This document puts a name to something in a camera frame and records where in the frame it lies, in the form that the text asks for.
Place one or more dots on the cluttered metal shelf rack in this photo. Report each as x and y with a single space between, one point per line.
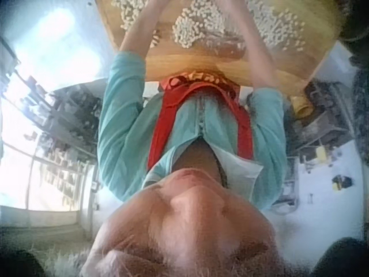
57 121

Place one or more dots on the brown dough roll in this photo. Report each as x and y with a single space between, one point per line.
230 47

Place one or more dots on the heap of small white dough pieces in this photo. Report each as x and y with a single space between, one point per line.
199 26

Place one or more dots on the yellow container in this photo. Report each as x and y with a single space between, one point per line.
300 107

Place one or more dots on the cluttered work table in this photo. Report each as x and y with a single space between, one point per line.
325 138

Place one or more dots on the wooden work board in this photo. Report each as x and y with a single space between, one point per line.
230 67

